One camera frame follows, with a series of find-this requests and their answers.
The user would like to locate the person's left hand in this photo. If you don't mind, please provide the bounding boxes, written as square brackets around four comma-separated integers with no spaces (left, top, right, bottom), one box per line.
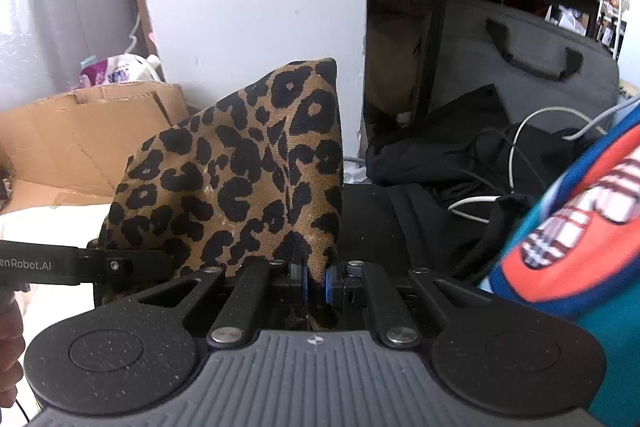
[0,292,25,403]

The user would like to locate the white bear print blanket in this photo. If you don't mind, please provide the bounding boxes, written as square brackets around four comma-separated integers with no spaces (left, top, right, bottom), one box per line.
[0,204,113,408]

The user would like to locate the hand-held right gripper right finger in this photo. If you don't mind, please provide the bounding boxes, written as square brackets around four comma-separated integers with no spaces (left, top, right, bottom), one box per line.
[322,259,481,349]

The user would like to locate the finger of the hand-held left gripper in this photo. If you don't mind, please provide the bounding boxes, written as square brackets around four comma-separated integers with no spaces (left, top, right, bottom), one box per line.
[77,241,173,284]

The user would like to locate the teal jersey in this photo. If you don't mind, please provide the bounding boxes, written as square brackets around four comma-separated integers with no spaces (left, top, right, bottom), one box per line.
[477,94,640,427]

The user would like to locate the grey laptop bag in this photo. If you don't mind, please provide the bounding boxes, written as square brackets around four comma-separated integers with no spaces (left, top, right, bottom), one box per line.
[435,0,621,128]

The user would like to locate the leopard print garment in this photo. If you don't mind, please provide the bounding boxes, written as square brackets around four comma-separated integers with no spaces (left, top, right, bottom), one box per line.
[102,57,346,330]

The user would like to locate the black folded garment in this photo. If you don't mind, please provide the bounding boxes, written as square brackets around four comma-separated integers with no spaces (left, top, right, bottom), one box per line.
[342,184,506,293]

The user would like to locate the white cable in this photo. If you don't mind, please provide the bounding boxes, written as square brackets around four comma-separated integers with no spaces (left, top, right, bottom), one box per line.
[447,97,640,225]

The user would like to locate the brown cardboard sheet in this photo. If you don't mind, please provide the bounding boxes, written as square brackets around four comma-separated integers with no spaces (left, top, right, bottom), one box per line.
[0,82,191,214]

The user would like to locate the purple print plastic bag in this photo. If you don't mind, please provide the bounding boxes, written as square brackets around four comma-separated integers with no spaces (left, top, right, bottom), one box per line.
[77,53,163,90]

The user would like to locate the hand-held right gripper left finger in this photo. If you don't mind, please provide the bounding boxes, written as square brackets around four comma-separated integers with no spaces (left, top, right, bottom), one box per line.
[137,257,307,349]

